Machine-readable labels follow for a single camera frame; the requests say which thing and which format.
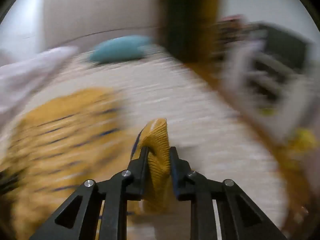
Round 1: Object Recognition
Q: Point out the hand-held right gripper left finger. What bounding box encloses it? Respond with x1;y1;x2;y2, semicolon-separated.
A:
29;147;151;240

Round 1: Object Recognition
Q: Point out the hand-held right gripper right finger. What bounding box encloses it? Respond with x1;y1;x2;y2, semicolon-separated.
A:
169;146;287;240

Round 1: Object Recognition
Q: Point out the yellow striped knit shirt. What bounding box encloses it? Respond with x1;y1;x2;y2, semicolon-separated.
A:
0;87;173;240

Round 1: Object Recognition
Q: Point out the beige dotted quilt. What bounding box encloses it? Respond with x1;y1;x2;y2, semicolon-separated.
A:
0;45;290;240

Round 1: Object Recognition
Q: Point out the teal pillow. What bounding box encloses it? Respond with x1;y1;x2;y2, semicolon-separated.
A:
87;36;154;64

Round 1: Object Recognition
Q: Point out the yellow-green object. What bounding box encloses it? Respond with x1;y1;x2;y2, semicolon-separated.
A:
292;127;318;153

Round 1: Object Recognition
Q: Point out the grey shelf rack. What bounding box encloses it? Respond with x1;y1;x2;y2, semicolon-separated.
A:
220;22;318;143

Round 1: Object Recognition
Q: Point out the pink fleece blanket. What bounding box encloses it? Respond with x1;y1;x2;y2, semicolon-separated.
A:
0;46;78;117

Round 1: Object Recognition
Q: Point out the dark wooden door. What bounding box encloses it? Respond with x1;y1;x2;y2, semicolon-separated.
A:
157;0;221;63

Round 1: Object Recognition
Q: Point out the wooden bed frame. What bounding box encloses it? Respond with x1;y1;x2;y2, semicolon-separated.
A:
180;60;315;233

